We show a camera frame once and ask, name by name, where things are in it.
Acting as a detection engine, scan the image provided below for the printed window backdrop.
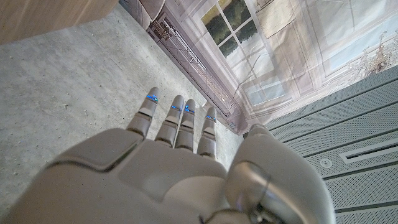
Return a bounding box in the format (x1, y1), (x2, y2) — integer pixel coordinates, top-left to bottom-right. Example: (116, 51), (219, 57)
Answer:
(119, 0), (398, 135)

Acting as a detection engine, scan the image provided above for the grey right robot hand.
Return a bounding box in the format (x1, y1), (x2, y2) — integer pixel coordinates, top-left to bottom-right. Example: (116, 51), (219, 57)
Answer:
(0, 86), (336, 224)

